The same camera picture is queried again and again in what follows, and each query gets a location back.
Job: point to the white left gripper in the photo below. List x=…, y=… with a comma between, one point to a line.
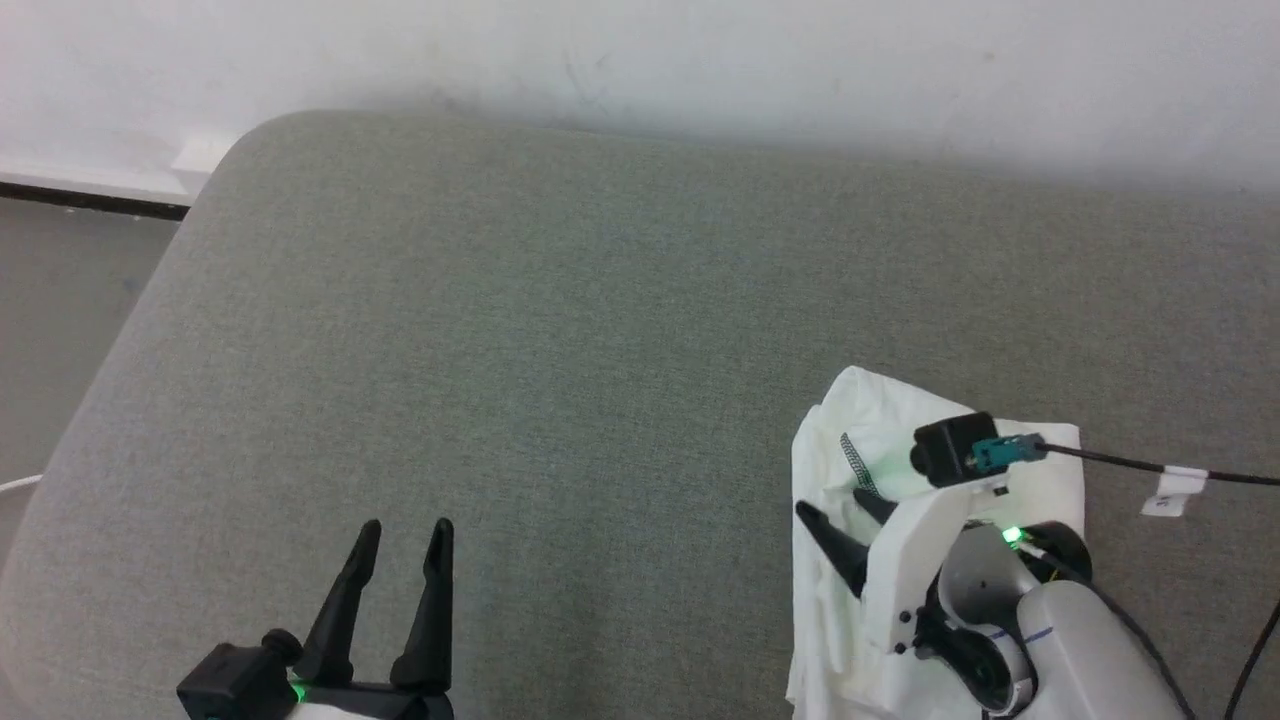
x=370, y=703

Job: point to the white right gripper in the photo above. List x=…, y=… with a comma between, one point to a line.
x=905, y=570

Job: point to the white long-sleeve shirt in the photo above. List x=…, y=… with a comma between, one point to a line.
x=880, y=400

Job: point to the black baseboard strip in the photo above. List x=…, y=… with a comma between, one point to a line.
x=90, y=200

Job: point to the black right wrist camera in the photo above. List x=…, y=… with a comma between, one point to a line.
x=945, y=450

